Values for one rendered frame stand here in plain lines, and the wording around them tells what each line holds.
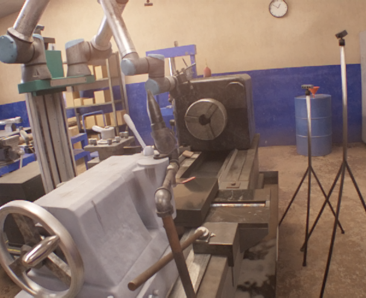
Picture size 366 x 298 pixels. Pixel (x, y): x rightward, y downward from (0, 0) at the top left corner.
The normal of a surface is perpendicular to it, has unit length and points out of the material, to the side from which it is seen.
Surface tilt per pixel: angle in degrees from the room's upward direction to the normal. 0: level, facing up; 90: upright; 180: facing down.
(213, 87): 90
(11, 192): 90
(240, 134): 90
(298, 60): 90
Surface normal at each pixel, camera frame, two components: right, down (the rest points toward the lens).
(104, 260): 0.86, -0.37
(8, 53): -0.15, 0.31
